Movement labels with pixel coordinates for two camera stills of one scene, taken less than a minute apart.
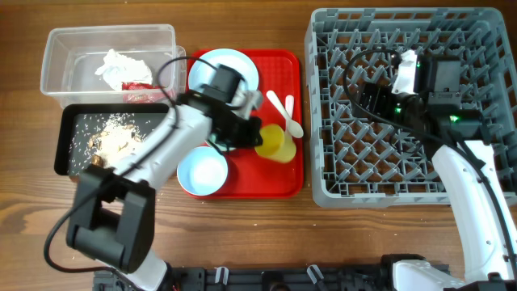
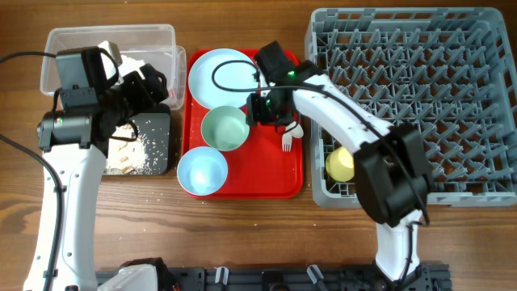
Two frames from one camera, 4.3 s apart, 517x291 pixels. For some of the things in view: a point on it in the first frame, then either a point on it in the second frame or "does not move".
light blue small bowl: x=202 y=171 does not move
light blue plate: x=201 y=72 does not move
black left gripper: x=253 y=137 -> x=145 y=99
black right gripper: x=380 y=94 -> x=254 y=114
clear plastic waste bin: x=130 y=64 does not move
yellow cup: x=276 y=145 -> x=340 y=164
